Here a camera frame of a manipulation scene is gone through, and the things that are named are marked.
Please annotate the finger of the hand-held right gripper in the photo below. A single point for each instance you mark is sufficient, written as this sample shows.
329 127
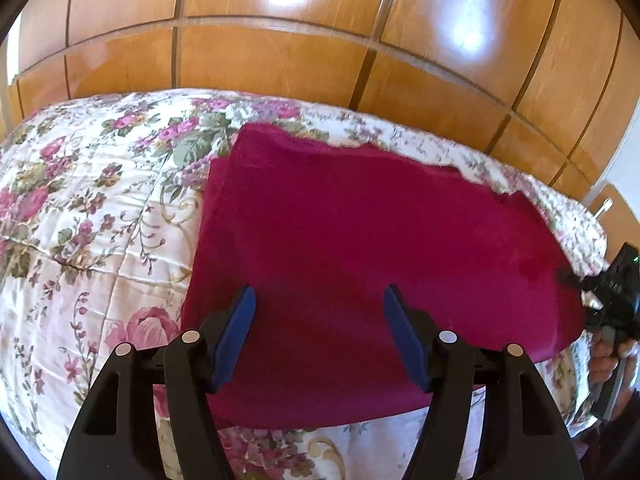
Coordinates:
572 278

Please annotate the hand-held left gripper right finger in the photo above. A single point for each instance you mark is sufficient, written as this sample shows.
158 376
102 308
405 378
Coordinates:
405 330

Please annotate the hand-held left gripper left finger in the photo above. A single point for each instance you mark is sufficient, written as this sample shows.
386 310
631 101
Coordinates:
235 330

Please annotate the red knit sweater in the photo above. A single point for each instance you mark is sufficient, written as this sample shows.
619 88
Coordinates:
350 235

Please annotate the person's right hand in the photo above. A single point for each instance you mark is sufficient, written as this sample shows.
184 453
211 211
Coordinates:
600 365

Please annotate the floral bedspread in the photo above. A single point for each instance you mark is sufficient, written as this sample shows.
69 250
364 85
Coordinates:
75 210

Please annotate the wooden wardrobe doors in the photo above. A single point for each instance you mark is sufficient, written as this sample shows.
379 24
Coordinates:
275 60

